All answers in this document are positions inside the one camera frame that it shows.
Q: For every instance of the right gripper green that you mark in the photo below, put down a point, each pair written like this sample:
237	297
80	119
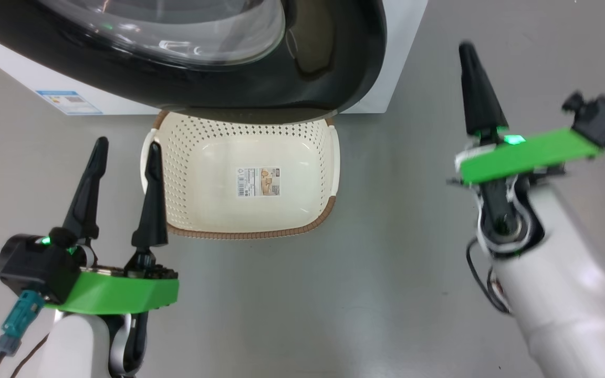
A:
528	155

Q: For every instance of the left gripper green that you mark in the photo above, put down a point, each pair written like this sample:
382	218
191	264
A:
118	294

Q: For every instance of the black glass washing machine door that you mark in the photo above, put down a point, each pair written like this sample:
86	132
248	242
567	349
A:
260	84

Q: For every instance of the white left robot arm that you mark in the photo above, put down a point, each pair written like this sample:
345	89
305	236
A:
76	346

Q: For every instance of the white front-load washing machine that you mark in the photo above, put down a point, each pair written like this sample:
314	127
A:
402	63

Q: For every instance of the cream perforated laundry basket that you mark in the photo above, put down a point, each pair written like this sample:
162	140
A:
202	173

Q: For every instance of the paper label inside basket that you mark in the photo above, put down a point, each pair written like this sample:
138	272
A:
258	182

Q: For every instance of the blue energy label sticker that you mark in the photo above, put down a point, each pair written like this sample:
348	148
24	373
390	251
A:
69	102

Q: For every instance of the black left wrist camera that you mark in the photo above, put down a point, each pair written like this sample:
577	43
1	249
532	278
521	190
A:
34	268

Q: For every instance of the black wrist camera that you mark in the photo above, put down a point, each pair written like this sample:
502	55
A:
34	268
599	118

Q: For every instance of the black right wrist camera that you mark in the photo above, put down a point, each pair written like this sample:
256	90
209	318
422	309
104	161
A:
599	118

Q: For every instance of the teal left camera connector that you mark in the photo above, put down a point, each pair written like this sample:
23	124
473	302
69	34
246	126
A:
21	315

